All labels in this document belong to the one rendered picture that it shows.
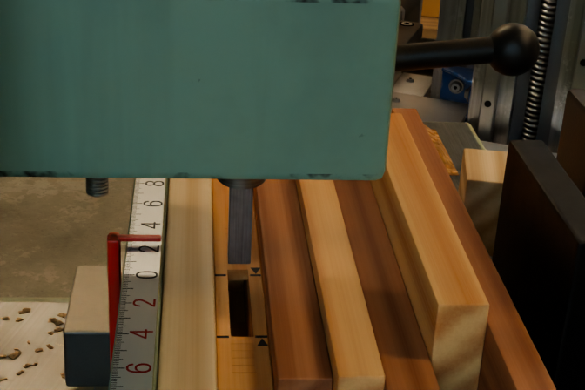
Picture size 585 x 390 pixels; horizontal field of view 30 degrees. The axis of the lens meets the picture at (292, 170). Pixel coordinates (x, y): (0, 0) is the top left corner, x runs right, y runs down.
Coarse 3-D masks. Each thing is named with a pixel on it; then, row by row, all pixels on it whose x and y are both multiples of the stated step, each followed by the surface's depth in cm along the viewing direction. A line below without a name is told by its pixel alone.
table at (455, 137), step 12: (444, 132) 70; (456, 132) 70; (468, 132) 70; (444, 144) 68; (456, 144) 68; (468, 144) 68; (480, 144) 68; (456, 156) 66; (456, 168) 65; (456, 180) 63
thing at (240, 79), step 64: (0, 0) 35; (64, 0) 35; (128, 0) 35; (192, 0) 35; (256, 0) 35; (320, 0) 35; (384, 0) 36; (0, 64) 35; (64, 64) 36; (128, 64) 36; (192, 64) 36; (256, 64) 36; (320, 64) 36; (384, 64) 36; (0, 128) 36; (64, 128) 37; (128, 128) 37; (192, 128) 37; (256, 128) 37; (320, 128) 37; (384, 128) 38
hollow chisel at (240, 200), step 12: (240, 192) 41; (252, 192) 42; (240, 204) 42; (228, 216) 43; (240, 216) 42; (228, 228) 43; (240, 228) 42; (228, 240) 42; (240, 240) 42; (228, 252) 43; (240, 252) 43
